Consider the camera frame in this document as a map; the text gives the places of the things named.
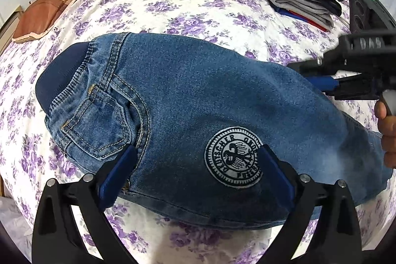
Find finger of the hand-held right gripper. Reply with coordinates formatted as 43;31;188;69
286;48;350;79
306;75;351;96

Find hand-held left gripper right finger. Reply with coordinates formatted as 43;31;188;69
258;144;364;264

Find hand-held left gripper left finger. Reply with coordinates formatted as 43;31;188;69
32;145;138;264

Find blue denim pants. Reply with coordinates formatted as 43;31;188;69
35;32;393;229

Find person's right hand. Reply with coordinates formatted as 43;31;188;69
374;98;396;170

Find folded red garment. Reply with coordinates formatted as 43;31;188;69
288;9;329;32

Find folded blue garment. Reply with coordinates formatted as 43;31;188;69
275;6;298;19

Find folded grey garment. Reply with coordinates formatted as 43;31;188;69
254;0;335;30

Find purple floral bedsheet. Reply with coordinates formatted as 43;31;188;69
0;0;396;264

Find beige wooden frame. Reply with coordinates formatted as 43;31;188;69
0;6;23;48

